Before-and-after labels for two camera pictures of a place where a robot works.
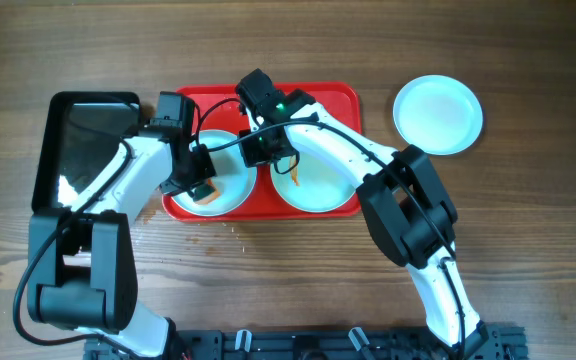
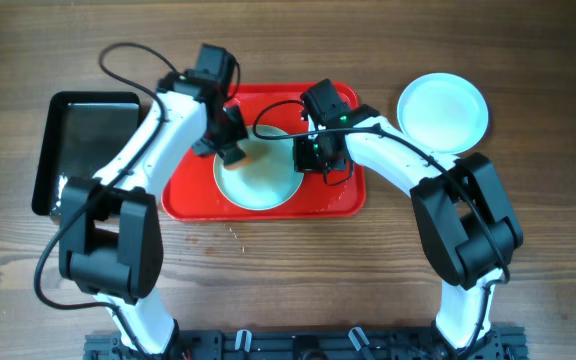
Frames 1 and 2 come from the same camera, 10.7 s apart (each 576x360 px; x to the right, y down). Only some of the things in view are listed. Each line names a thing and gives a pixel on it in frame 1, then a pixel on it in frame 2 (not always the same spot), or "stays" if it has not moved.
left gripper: (188, 183) to (229, 148)
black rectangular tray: (82, 132) stays
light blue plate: (233, 178) to (442, 112)
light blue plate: (321, 188) to (270, 181)
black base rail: (482, 342) stays
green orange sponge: (206, 193) to (247, 160)
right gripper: (253, 156) to (304, 162)
